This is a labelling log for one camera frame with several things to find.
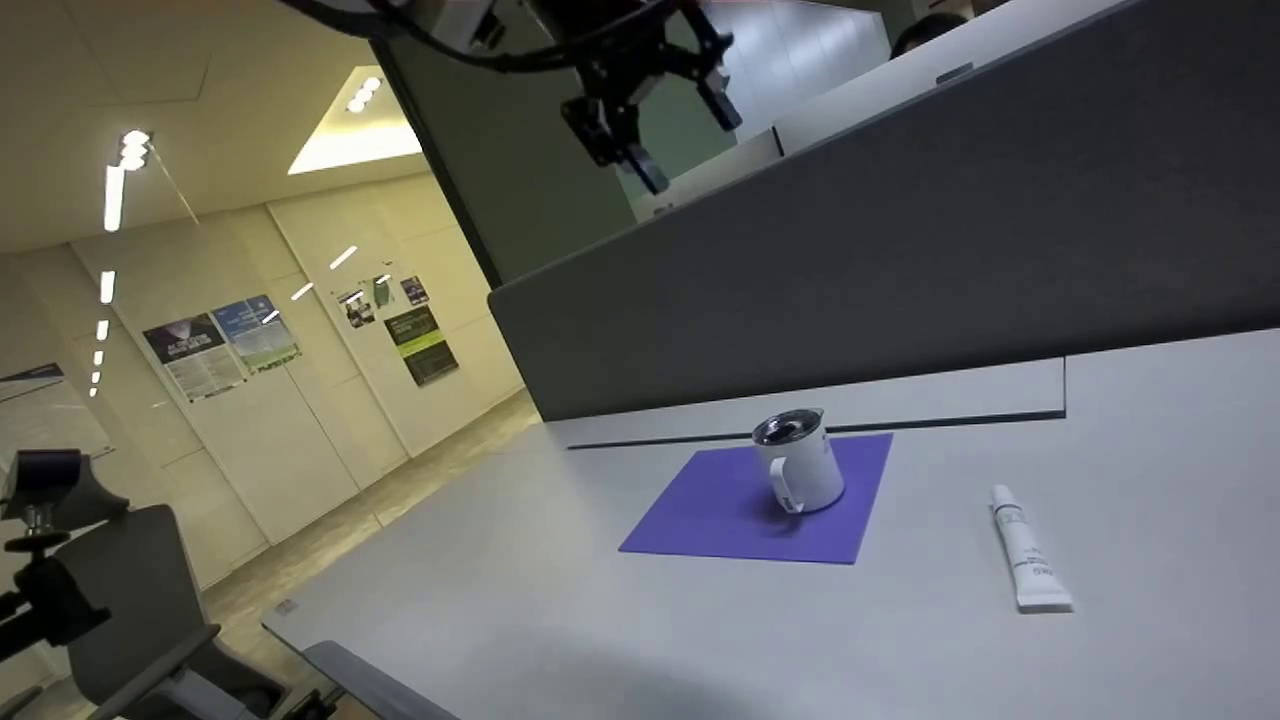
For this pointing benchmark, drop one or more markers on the black office chair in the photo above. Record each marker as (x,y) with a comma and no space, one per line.
(52,483)

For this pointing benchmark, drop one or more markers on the bright ceiling light panel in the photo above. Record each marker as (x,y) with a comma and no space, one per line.
(353,134)

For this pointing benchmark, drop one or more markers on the black and green poster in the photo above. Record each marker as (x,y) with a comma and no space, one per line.
(423,344)

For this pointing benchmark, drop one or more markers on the white and blue poster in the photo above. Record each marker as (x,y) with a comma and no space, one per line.
(193,357)

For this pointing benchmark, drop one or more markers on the grey desk partition panel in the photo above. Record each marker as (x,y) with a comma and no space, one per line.
(933,267)

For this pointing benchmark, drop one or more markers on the blue and green poster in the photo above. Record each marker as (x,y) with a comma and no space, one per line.
(257,332)

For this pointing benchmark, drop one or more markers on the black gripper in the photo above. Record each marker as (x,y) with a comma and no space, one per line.
(624,42)

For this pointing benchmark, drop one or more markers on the round ceiling lamp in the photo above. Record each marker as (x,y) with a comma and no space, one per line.
(135,150)

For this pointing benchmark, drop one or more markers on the grey office chair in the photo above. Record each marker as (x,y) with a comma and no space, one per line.
(135,601)

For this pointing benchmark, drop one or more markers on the purple mat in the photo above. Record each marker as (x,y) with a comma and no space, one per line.
(706,513)

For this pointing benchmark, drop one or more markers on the white squeeze tube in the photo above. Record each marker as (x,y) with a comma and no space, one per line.
(1033,566)

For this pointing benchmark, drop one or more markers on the strip ceiling light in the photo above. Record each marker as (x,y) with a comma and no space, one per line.
(106,287)
(112,198)

